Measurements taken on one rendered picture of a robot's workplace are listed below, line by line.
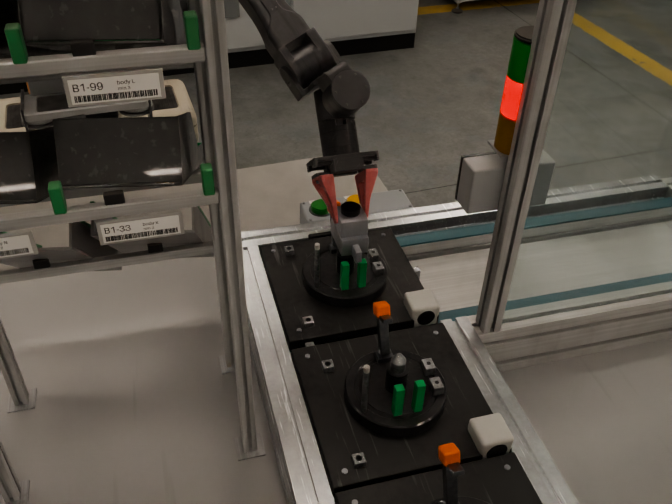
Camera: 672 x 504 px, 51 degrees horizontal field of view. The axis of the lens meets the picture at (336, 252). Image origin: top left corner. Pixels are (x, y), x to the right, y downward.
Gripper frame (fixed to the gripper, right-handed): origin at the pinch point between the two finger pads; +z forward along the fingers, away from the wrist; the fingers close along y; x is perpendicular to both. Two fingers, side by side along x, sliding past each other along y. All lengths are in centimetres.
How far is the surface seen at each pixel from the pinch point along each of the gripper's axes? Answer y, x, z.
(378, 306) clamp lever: -1.1, -12.3, 13.3
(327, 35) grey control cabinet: 78, 296, -119
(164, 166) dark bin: -26.7, -27.1, -6.9
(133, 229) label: -30.8, -28.2, -0.6
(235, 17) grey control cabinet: 25, 284, -129
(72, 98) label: -34, -38, -12
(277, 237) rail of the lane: -8.6, 20.6, 1.2
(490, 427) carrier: 9.2, -20.2, 30.3
